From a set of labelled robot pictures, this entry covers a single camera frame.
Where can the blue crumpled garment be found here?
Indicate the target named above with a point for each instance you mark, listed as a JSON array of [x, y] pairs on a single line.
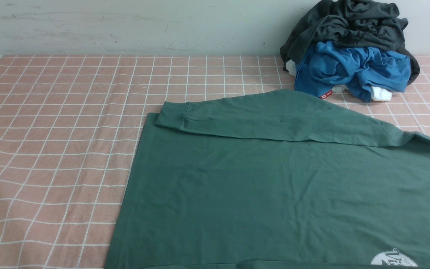
[[359, 68]]

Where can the dark grey crumpled garment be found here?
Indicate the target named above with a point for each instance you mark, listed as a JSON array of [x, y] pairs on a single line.
[[350, 23]]

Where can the green long-sleeved shirt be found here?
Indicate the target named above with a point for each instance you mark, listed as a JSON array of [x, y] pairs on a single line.
[[278, 180]]

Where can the pink checkered tablecloth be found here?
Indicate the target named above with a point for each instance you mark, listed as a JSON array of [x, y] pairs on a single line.
[[69, 129]]

